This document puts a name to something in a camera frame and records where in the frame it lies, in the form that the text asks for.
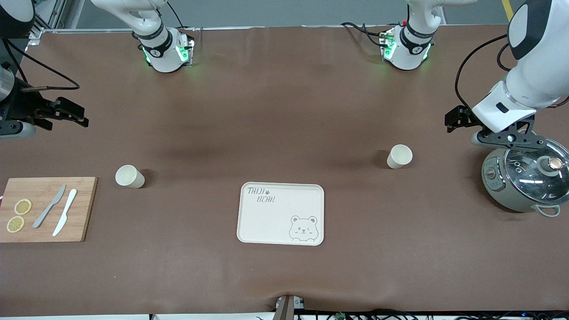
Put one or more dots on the white plastic cup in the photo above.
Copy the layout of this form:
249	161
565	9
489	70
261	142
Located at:
400	155
126	175

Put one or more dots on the grey plastic knife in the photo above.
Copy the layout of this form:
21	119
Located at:
42	218

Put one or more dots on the aluminium frame profile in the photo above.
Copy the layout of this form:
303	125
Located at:
53	13

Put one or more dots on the glass cooker lid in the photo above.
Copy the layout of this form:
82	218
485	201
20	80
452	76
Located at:
529	178

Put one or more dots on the brown table cover mat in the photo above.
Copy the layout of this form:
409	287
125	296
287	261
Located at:
284	111

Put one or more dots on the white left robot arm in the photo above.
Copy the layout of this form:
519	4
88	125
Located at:
538	75

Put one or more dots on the bamboo cutting board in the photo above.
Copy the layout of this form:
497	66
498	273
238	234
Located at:
84	222

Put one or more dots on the sage green electric cooker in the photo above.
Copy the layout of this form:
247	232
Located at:
502	191

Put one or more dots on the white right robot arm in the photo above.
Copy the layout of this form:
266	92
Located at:
162	55

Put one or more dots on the cream tray with bear print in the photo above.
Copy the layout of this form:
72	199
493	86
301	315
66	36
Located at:
275	222

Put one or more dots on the grey metal table clamp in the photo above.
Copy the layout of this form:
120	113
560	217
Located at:
289	307

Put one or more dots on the white plastic knife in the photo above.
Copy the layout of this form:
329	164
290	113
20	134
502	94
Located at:
66	209

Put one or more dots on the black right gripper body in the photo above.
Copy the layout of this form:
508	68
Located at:
24	106

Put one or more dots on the lemon slice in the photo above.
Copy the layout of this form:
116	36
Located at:
15	224
22	206

